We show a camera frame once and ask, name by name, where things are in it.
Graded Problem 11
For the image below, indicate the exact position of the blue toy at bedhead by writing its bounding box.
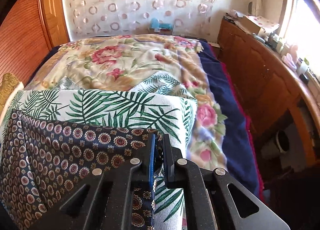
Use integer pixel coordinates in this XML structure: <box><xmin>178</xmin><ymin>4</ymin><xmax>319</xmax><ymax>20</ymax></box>
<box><xmin>149</xmin><ymin>18</ymin><xmax>174</xmax><ymax>32</ymax></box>

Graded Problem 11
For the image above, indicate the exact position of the window with wooden frame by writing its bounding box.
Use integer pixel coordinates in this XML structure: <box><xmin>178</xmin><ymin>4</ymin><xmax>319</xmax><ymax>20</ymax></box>
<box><xmin>280</xmin><ymin>0</ymin><xmax>319</xmax><ymax>79</ymax></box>

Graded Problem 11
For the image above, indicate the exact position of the floral bed quilt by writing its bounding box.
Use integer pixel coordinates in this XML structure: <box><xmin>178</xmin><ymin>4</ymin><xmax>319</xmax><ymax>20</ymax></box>
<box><xmin>27</xmin><ymin>34</ymin><xmax>227</xmax><ymax>169</ymax></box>

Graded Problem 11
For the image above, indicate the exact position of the wooden louvered wardrobe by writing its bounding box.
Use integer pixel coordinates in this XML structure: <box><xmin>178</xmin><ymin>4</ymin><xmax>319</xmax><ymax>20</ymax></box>
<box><xmin>1</xmin><ymin>0</ymin><xmax>70</xmax><ymax>84</ymax></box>

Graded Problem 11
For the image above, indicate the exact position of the navy medallion patterned shirt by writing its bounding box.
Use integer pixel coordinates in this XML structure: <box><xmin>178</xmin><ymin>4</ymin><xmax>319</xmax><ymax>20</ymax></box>
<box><xmin>1</xmin><ymin>110</ymin><xmax>162</xmax><ymax>229</ymax></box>

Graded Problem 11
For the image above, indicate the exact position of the wooden window-side cabinet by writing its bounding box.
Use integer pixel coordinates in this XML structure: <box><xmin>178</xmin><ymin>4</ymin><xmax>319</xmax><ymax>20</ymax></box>
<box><xmin>217</xmin><ymin>19</ymin><xmax>319</xmax><ymax>167</ymax></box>

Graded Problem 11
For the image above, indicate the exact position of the pink figurine on cabinet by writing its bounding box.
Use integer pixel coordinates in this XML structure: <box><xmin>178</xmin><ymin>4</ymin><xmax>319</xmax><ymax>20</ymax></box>
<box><xmin>281</xmin><ymin>45</ymin><xmax>298</xmax><ymax>72</ymax></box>

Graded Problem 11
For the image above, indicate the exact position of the palm leaf print sheet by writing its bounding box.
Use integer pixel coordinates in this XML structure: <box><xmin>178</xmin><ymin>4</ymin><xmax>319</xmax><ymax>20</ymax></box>
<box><xmin>0</xmin><ymin>73</ymin><xmax>198</xmax><ymax>230</ymax></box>

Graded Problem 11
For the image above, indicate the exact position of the circle patterned sheer curtain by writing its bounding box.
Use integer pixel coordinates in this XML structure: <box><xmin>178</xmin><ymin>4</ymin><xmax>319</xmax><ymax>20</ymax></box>
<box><xmin>62</xmin><ymin>0</ymin><xmax>215</xmax><ymax>40</ymax></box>

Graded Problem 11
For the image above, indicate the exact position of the cardboard box on cabinet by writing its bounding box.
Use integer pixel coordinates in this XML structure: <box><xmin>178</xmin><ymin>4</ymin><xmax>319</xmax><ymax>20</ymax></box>
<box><xmin>238</xmin><ymin>15</ymin><xmax>279</xmax><ymax>35</ymax></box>

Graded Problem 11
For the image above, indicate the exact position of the navy blue blanket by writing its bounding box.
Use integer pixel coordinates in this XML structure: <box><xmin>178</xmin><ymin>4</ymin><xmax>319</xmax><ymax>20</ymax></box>
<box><xmin>198</xmin><ymin>40</ymin><xmax>263</xmax><ymax>198</ymax></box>

